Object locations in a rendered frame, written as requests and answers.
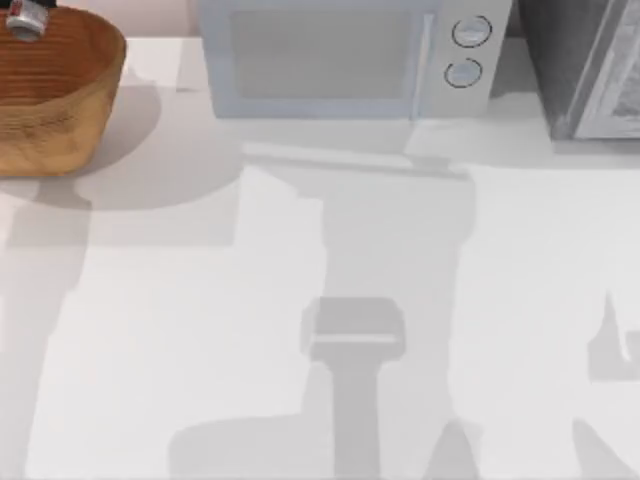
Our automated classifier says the wooden basket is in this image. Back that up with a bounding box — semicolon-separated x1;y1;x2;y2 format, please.
0;5;128;177

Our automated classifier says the microwave door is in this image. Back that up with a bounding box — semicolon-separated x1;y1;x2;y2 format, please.
195;0;442;120

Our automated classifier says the pale microwave oven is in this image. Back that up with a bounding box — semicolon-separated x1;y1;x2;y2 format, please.
193;0;514;121

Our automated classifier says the small microwave knob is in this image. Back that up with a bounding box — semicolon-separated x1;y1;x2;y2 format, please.
443;56;484;90

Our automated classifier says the red and silver can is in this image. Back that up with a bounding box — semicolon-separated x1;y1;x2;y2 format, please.
5;0;49;40

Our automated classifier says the large microwave knob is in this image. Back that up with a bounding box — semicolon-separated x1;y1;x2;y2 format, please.
451;14;494;49

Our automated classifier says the microwave door handle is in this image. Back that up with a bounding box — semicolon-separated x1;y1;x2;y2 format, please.
411;13;434;121

